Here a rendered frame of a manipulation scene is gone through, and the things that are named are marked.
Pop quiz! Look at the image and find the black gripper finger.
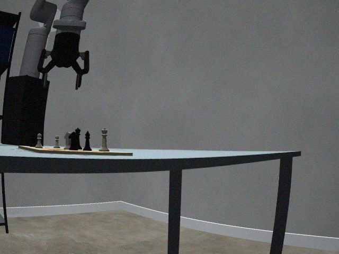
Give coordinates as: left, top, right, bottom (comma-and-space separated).
37, 49, 63, 88
67, 51, 90, 90

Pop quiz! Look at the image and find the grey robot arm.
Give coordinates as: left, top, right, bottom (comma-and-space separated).
19, 0, 90, 78

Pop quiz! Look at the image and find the brown and cream chessboard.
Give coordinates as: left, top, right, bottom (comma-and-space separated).
19, 146, 133, 156

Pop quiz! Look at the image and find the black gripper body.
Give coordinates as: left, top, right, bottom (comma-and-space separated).
50, 32, 81, 68

